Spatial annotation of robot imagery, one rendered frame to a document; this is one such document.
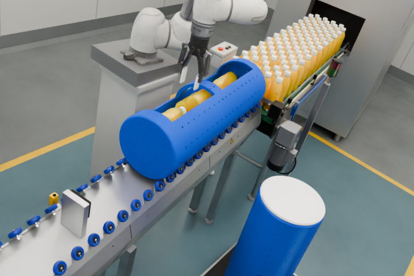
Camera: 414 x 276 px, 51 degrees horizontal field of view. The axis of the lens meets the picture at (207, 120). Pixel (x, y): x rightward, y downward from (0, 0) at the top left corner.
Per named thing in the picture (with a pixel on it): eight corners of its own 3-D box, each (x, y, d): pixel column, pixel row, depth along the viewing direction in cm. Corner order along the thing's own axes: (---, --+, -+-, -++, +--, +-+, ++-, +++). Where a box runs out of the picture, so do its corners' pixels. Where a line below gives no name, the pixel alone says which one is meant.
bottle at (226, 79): (224, 71, 239) (207, 82, 224) (236, 72, 235) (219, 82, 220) (225, 84, 241) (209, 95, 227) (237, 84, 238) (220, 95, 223)
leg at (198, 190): (186, 211, 303) (207, 140, 269) (191, 206, 307) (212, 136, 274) (193, 215, 301) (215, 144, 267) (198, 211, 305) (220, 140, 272)
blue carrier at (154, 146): (116, 162, 186) (119, 105, 171) (216, 95, 254) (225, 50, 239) (170, 191, 175) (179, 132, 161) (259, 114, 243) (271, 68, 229)
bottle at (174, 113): (158, 119, 170) (183, 103, 185) (145, 121, 174) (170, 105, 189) (164, 135, 172) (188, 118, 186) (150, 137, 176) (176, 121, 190)
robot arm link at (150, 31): (127, 39, 243) (134, 1, 232) (158, 44, 250) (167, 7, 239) (131, 51, 230) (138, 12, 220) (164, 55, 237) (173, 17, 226)
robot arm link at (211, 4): (194, 24, 160) (227, 28, 164) (203, -18, 152) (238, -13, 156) (188, 13, 168) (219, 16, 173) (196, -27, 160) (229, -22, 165)
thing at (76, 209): (60, 223, 154) (62, 192, 145) (68, 217, 157) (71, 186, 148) (81, 239, 150) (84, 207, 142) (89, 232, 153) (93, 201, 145)
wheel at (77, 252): (68, 251, 140) (71, 251, 138) (78, 243, 143) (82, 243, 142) (73, 263, 141) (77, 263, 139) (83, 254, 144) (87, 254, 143)
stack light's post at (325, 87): (267, 209, 324) (323, 82, 265) (270, 206, 327) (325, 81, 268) (272, 211, 323) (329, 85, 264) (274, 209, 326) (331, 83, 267)
